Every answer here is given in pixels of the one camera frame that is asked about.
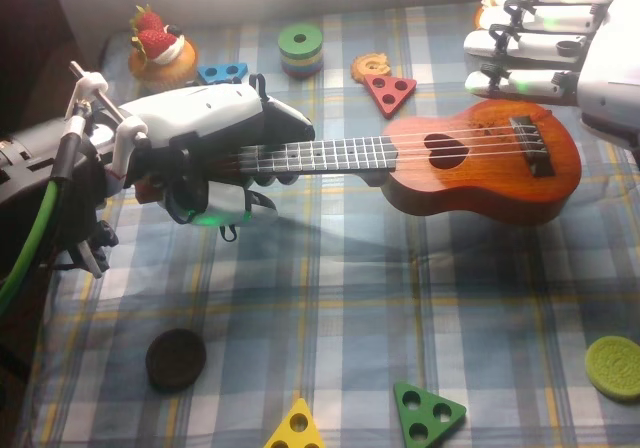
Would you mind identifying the yellow fruit toy cupcake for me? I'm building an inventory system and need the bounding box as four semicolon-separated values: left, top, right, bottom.
472;0;501;30

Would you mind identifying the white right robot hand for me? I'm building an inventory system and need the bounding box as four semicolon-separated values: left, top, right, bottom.
463;0;640;165

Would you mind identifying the yellow triangle block with holes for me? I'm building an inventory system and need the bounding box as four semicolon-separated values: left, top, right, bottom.
263;397;326;448

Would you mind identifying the stack of coloured rings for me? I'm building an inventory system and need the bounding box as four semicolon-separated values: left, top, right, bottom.
278;22;325;80

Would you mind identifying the green cable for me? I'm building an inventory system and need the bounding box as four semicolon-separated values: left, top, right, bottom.
0;177;59;315

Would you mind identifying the light green sandwich cookie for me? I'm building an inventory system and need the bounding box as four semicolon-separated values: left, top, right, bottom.
584;335;640;402

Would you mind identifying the orange wooden ukulele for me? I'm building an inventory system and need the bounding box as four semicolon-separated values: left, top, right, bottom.
135;98;583;227

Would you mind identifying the blue plaid tablecloth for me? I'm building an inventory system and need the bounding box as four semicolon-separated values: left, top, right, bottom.
22;0;640;448

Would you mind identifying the blue triangle block with holes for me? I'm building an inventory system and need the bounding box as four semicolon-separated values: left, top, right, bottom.
195;62;250;87

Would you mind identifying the green triangle block with holes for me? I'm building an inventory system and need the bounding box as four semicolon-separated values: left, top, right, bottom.
393;381;469;447

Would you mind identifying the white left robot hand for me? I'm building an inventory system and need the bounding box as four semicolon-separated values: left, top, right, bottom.
119;72;316;242

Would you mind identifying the tan toy biscuit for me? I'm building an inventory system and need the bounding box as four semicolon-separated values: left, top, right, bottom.
350;53;394;85

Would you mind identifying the strawberry toy cupcake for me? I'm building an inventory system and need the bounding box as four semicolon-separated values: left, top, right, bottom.
127;3;200;94

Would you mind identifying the red triangle block with holes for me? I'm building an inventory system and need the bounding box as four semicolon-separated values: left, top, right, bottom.
362;73;418;119

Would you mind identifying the dark brown sandwich cookie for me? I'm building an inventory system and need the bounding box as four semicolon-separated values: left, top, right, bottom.
144;328;208;393

